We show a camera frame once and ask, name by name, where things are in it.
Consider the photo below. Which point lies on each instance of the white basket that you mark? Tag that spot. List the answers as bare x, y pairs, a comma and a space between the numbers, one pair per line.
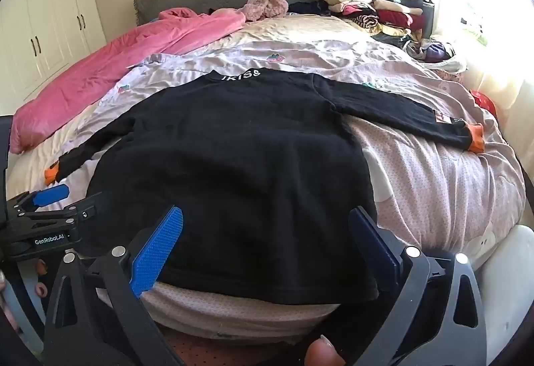
452, 66

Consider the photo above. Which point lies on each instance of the stack of folded clothes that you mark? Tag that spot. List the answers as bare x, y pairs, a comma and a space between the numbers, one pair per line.
375, 11

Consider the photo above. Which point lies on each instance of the pink blanket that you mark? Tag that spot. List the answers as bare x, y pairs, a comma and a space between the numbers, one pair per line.
104, 65

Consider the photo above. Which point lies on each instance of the lilac printed duvet cover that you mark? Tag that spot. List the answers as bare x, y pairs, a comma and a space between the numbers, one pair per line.
417, 166

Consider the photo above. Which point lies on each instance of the white bed frame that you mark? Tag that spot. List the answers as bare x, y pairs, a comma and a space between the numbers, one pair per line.
504, 286

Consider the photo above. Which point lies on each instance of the pink fluffy garment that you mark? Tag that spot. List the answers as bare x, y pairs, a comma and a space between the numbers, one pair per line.
267, 5

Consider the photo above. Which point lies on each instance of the purple cloth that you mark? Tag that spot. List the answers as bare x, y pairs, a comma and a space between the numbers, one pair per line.
434, 51

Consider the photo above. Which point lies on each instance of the black sweater with orange cuffs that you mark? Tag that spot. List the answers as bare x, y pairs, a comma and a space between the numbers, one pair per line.
233, 166

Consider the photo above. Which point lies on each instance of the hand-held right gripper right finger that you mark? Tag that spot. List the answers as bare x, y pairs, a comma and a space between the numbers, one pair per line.
375, 249

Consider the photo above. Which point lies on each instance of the person's right hand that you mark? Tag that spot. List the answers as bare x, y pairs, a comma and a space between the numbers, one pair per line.
323, 353

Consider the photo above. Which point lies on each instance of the sheer white curtain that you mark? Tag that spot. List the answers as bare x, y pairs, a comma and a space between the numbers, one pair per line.
500, 57

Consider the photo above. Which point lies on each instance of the black bedside box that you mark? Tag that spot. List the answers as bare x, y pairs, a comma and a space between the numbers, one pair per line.
428, 20

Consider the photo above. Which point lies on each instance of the white wardrobe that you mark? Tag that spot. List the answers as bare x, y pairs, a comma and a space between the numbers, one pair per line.
54, 15

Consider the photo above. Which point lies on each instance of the dark navy garment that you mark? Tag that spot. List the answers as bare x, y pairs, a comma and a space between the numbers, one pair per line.
311, 7

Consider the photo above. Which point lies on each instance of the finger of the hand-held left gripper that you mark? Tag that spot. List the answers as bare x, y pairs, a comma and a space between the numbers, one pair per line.
83, 209
50, 195

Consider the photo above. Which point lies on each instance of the person's left hand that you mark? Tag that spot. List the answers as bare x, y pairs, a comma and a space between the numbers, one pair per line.
39, 269

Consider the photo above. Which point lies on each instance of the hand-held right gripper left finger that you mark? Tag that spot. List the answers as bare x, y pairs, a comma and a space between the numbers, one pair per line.
158, 249

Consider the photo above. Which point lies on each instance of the red bag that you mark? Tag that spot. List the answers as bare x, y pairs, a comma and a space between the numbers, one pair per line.
484, 102

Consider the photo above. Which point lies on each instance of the green object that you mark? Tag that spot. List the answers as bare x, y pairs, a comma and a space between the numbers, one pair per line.
477, 34

